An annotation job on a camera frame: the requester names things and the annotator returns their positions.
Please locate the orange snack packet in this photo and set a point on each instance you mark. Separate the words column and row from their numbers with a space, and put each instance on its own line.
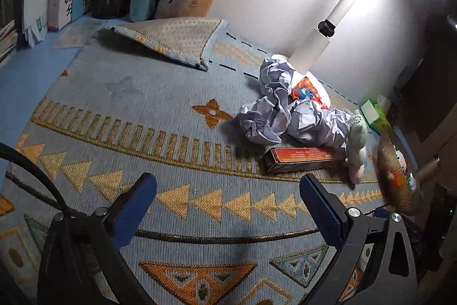
column 305, row 89

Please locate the patterned blue woven mat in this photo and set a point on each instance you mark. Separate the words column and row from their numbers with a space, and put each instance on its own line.
column 219, row 231

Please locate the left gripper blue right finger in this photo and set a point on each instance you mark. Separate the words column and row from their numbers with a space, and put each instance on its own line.
column 326, row 209

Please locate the green-headed plush toy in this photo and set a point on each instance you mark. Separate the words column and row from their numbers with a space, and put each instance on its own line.
column 356, row 147

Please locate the mint green case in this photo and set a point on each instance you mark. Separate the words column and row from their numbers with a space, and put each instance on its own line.
column 140, row 10

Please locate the green tissue box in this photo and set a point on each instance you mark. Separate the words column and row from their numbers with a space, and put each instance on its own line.
column 375, row 113

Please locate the woven golden basket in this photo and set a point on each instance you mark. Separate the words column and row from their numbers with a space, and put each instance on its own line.
column 399, row 188

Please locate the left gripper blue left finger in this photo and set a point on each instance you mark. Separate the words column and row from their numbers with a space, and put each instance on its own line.
column 130, row 208

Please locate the hello kitty white plush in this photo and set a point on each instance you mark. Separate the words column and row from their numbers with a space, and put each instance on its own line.
column 402, row 161

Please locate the long red cardboard box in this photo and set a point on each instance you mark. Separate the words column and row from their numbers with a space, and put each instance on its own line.
column 287, row 160

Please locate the paper pile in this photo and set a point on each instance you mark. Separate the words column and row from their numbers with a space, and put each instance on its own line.
column 276, row 112

